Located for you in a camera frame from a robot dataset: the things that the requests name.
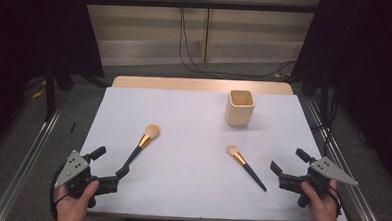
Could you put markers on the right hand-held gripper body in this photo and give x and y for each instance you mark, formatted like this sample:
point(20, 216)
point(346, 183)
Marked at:
point(328, 171)

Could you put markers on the black horizontal frame bar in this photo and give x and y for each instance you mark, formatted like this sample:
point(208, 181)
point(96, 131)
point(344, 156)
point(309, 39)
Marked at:
point(195, 4)

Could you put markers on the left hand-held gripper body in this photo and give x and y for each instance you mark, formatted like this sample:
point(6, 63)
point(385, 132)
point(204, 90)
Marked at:
point(71, 167)

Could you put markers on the black stand leg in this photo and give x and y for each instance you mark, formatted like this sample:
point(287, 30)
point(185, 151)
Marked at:
point(50, 94)
point(324, 96)

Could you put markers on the metal floor rail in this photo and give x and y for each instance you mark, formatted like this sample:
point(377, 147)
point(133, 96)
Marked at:
point(357, 194)
point(24, 169)

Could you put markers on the person's left hand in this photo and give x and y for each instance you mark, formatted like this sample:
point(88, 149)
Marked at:
point(74, 205)

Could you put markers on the small makeup brush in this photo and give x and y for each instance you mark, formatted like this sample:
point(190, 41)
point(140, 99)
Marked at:
point(245, 166)

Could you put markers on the yellow floor tape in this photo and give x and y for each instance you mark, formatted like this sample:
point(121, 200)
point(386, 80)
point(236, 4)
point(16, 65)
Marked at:
point(38, 93)

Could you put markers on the small black floor item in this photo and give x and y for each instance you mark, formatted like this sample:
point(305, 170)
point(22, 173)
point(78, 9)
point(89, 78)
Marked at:
point(73, 127)

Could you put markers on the black curtain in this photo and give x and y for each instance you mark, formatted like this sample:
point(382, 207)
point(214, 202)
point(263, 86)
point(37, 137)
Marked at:
point(369, 64)
point(27, 33)

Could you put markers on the wooden table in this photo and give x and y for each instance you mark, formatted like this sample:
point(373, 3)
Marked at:
point(185, 84)

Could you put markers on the beige square brush holder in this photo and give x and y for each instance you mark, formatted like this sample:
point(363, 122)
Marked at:
point(239, 114)

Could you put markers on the white table mat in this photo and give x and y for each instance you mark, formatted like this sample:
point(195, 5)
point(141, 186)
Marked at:
point(187, 177)

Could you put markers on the large makeup brush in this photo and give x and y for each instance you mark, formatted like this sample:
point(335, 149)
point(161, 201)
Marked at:
point(144, 141)

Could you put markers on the person's right hand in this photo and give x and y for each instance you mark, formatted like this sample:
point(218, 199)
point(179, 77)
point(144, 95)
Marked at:
point(321, 207)

